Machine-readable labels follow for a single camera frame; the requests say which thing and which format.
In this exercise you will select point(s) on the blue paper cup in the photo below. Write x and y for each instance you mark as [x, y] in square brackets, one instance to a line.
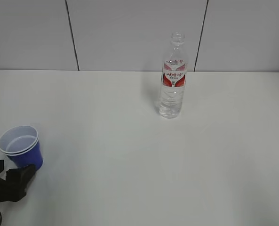
[21, 145]

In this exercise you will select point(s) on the clear Wahaha water bottle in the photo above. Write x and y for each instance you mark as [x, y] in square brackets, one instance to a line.
[173, 77]

